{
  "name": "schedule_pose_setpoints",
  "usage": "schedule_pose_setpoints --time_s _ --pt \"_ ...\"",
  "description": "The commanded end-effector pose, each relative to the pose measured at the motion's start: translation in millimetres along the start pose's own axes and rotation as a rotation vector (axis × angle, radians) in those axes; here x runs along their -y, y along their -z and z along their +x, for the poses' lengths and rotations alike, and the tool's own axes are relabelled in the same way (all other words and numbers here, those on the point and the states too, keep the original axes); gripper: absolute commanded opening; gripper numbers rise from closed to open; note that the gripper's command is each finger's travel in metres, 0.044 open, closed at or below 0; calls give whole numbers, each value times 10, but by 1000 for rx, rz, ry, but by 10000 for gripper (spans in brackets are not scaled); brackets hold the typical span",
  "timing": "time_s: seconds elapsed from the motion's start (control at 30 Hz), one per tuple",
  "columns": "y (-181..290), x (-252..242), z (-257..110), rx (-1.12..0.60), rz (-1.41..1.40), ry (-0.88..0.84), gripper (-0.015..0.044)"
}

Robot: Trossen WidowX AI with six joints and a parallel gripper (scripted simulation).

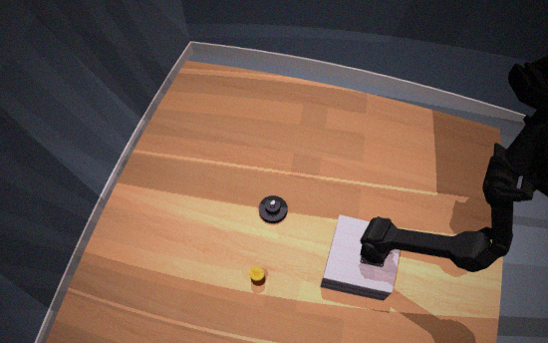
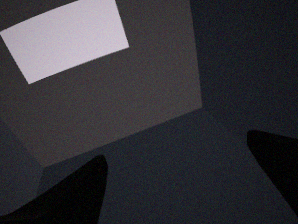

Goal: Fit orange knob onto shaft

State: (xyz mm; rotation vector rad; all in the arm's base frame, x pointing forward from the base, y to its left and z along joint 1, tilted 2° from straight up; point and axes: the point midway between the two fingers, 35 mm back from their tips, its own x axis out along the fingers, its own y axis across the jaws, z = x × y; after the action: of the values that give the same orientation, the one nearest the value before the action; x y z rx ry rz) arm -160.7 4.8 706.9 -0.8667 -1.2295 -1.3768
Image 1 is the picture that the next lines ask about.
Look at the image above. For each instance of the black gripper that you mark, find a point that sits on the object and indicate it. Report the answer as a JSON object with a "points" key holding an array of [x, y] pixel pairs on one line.
{"points": [[530, 84]]}

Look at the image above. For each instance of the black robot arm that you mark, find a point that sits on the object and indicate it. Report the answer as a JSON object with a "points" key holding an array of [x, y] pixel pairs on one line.
{"points": [[471, 250]]}

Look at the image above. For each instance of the orange tapered knob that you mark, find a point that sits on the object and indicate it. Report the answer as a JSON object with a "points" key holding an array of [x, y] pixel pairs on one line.
{"points": [[257, 276]]}

